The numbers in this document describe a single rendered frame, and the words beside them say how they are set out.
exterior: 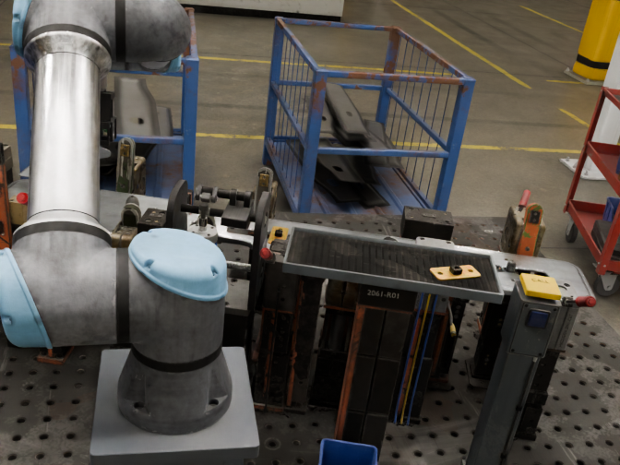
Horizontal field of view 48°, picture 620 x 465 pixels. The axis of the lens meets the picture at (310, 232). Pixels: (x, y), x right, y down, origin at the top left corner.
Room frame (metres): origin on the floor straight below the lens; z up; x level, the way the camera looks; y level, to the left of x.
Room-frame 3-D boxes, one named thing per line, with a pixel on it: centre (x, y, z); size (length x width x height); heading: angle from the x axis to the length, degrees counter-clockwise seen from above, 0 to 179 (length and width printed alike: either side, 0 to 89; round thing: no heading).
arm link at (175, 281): (0.72, 0.16, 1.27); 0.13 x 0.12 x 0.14; 107
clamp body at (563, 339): (1.22, -0.51, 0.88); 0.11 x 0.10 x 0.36; 178
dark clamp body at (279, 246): (1.21, 0.04, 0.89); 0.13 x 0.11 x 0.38; 178
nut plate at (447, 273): (1.05, -0.26, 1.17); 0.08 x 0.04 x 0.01; 112
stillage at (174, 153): (3.58, 1.11, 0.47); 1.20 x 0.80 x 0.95; 13
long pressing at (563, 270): (1.41, 0.05, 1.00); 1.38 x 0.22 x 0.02; 88
